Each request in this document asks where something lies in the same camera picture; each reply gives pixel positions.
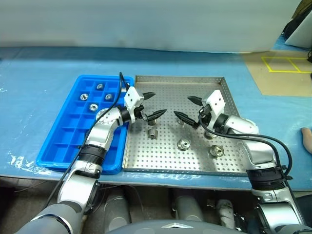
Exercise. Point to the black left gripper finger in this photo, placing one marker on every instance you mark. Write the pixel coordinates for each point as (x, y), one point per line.
(148, 95)
(156, 114)

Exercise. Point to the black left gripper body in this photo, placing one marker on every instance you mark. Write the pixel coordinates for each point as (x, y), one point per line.
(139, 112)

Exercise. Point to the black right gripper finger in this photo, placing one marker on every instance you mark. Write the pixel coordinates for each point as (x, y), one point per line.
(185, 118)
(195, 100)

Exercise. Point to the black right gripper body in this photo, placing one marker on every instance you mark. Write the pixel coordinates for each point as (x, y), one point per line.
(205, 117)

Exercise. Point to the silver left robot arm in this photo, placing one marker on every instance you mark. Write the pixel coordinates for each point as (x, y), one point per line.
(97, 136)

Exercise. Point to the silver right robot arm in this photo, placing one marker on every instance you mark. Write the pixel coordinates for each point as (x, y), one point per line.
(258, 151)

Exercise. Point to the blue compartment tray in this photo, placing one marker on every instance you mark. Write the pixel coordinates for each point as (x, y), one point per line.
(58, 146)

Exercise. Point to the person's bare hand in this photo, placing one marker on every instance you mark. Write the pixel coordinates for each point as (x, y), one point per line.
(307, 137)

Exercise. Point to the perforated metal tray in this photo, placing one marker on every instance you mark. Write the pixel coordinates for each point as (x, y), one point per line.
(165, 156)

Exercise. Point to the grey rounded cylinder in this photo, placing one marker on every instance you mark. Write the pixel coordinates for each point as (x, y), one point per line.
(115, 209)
(189, 209)

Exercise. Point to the white scuffed rounded object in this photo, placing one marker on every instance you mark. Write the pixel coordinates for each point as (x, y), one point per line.
(225, 212)

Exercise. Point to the blue plastic floor sheet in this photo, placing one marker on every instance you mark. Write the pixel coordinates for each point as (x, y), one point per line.
(278, 45)

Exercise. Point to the blue plastic table cover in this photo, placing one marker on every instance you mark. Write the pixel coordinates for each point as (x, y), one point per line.
(36, 97)

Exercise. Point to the grey robot chest shell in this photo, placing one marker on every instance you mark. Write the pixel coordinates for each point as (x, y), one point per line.
(170, 228)

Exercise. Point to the black bag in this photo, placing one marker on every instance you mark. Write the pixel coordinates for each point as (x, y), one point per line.
(290, 28)

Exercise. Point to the white board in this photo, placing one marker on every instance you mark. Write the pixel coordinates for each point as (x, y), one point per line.
(302, 31)

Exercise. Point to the olive green cloth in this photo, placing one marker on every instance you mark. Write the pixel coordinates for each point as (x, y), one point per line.
(304, 9)

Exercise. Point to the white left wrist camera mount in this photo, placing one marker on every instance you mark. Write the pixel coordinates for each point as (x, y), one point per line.
(132, 97)

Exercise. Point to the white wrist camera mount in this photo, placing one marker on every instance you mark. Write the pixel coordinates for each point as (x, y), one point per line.
(132, 97)
(215, 100)

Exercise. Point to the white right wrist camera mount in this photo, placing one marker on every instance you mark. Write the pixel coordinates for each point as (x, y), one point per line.
(215, 100)

